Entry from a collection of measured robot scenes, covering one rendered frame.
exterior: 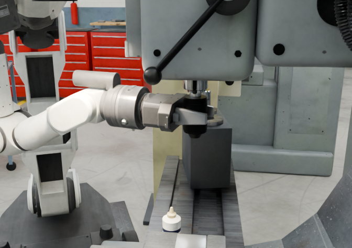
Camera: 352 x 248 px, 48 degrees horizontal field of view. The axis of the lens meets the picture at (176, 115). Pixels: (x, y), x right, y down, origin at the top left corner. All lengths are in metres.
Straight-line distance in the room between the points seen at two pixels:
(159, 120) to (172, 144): 1.91
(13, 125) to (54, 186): 0.63
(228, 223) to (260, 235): 1.66
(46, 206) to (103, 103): 0.88
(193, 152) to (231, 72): 0.52
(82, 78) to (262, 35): 0.39
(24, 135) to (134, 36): 0.36
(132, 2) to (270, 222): 2.28
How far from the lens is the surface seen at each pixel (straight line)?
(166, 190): 1.19
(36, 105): 1.39
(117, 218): 2.05
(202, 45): 0.65
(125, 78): 5.44
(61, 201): 1.62
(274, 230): 2.75
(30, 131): 0.94
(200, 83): 0.74
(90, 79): 0.84
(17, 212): 1.87
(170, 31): 0.65
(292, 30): 0.64
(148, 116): 0.77
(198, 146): 1.14
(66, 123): 0.85
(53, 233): 1.68
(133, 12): 0.74
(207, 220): 1.05
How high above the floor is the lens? 1.45
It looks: 17 degrees down
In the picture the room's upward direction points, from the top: straight up
